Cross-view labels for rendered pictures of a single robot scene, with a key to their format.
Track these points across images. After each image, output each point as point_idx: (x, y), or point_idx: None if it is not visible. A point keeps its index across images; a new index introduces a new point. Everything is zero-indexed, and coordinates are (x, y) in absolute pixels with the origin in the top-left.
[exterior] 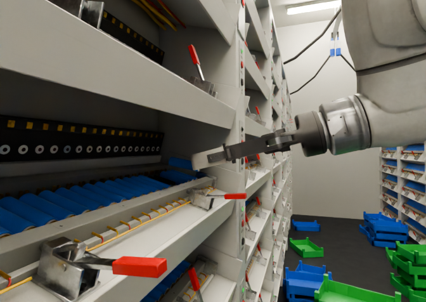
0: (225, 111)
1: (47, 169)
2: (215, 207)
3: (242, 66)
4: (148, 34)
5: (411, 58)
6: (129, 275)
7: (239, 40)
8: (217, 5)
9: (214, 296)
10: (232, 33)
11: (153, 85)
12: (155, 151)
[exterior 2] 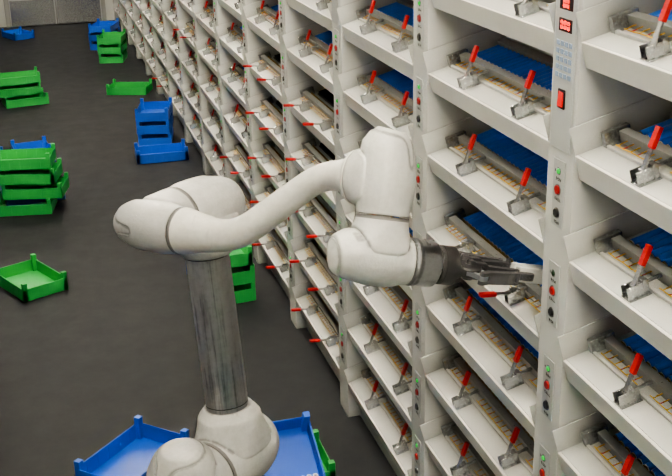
0: (526, 235)
1: None
2: (511, 308)
3: (554, 191)
4: None
5: (370, 214)
6: None
7: (554, 158)
8: (520, 132)
9: (528, 401)
10: (548, 150)
11: (473, 197)
12: None
